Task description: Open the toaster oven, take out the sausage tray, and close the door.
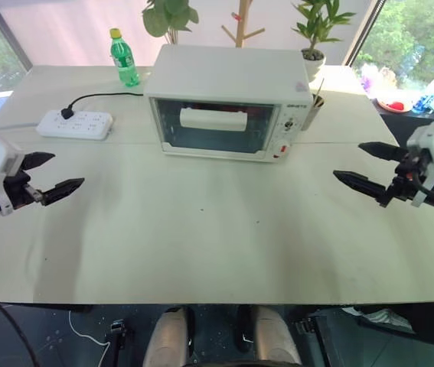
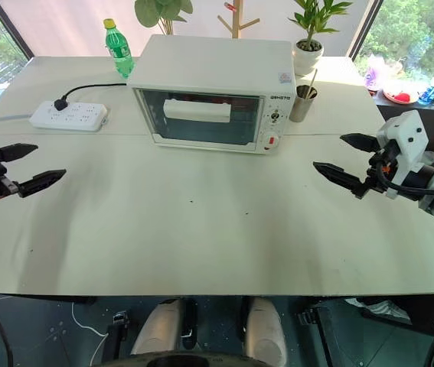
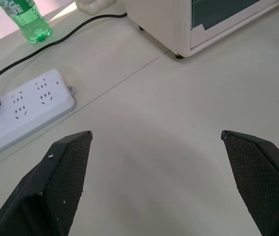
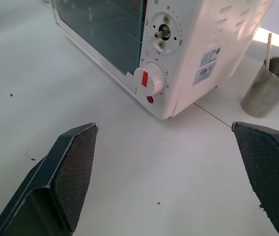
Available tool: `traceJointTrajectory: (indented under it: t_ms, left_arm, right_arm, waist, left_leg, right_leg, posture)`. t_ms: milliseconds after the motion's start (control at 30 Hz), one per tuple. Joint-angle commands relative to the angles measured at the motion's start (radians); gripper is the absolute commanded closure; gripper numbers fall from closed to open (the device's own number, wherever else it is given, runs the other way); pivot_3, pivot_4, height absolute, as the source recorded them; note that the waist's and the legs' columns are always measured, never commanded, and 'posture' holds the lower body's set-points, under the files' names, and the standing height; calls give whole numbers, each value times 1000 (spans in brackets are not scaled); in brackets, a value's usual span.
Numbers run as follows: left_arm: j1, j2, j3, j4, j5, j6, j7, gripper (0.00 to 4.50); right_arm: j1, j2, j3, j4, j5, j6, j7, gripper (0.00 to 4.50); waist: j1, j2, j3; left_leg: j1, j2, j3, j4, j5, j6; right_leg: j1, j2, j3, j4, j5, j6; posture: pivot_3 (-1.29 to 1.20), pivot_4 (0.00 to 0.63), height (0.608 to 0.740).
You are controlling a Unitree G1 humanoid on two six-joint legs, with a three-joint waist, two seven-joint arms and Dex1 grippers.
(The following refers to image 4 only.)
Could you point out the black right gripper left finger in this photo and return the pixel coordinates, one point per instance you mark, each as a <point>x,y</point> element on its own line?
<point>55,179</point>

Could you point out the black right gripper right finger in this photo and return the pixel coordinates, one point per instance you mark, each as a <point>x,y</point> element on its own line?
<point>272,172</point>

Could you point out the white toaster oven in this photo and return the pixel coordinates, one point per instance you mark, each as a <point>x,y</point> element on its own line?
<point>183,56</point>

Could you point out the glass oven door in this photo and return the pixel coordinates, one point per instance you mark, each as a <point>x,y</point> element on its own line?
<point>100,32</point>

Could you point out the steel cup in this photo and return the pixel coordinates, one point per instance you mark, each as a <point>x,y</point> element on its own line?
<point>268,91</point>

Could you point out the wooden chopstick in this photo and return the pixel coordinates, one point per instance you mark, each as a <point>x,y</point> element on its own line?
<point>268,50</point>

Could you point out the white timer knob red stripe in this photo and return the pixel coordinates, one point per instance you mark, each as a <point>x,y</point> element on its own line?
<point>149,79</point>

